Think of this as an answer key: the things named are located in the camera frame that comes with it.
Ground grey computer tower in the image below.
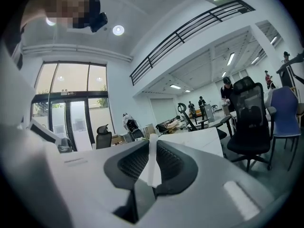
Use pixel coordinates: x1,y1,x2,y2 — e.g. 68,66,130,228
204,103,216,124

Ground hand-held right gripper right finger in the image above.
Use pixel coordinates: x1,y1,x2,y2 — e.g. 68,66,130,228
155,140,199,196

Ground black balcony railing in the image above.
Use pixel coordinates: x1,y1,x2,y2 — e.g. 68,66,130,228
129,0,256,87

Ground black head-worn camera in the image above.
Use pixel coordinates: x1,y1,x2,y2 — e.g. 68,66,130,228
90,12,109,33

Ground cardboard box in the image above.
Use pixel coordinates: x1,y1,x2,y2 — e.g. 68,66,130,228
111,134,127,147

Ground blue padded chair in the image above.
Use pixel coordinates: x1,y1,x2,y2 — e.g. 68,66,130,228
265,86,303,171

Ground white straw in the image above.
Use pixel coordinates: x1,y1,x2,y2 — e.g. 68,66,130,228
139,133,159,188

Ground glass entrance doors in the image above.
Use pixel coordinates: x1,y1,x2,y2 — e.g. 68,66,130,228
30,60,115,152

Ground round ceiling light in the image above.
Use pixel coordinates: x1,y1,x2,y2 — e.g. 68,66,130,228
112,25,125,37

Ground black treadmill frame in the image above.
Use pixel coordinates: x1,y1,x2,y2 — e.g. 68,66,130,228
275,54,304,90

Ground small black office chair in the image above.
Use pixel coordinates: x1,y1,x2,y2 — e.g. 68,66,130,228
95,124,113,150

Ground large black mesh office chair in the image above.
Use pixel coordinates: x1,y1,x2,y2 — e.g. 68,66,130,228
220,76,273,172

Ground white desk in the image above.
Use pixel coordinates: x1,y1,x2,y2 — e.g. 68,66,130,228
157,126,224,158

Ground person's head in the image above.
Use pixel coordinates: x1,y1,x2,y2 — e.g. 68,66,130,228
20,0,103,29

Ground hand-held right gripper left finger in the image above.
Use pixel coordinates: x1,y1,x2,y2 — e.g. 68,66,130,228
104,140,150,191

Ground white ceiling pipes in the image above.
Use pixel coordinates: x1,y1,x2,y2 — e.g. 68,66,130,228
22,44,133,62

